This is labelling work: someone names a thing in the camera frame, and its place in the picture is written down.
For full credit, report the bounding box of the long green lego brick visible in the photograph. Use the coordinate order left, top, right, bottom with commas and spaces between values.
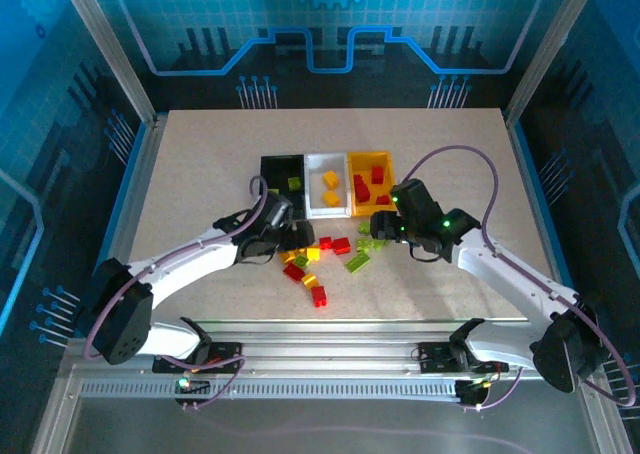
344, 252, 372, 275

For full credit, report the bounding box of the yellow plastic bin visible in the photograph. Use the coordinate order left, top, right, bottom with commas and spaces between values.
347, 149, 399, 219

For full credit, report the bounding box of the white plastic bin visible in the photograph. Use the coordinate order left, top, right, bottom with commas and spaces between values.
303, 152, 351, 220

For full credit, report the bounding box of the black plastic bin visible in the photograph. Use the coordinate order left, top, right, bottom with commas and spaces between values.
259, 153, 307, 220

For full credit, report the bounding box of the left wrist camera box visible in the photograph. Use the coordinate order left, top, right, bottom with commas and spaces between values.
259, 192, 295, 230

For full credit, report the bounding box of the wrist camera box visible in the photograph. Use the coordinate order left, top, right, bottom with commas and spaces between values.
259, 192, 295, 230
389, 177, 444, 224

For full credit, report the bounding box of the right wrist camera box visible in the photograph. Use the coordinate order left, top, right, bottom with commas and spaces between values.
389, 177, 444, 224

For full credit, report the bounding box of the wide aluminium mounting rail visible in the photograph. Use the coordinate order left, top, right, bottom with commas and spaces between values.
62, 319, 604, 386

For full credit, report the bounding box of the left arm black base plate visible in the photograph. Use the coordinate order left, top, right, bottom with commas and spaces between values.
159, 342, 245, 375

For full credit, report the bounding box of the left arm base purple cable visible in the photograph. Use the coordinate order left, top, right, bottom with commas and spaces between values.
182, 353, 249, 411

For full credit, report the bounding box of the arm base purple cable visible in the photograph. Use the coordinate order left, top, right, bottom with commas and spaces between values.
182, 353, 249, 411
462, 366, 524, 413

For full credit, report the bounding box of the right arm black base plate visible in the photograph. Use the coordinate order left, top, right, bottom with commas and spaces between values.
412, 341, 510, 375

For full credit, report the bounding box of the blue edged side rail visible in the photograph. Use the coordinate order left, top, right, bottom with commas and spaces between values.
82, 116, 169, 338
505, 113, 591, 338

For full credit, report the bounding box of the slotted grey cable duct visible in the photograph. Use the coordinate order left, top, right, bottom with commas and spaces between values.
78, 379, 464, 401

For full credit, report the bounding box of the right arm base purple cable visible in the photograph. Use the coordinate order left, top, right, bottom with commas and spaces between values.
462, 366, 524, 413

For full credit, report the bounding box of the aluminium frame post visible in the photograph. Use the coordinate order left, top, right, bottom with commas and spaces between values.
503, 0, 604, 125
55, 0, 162, 125

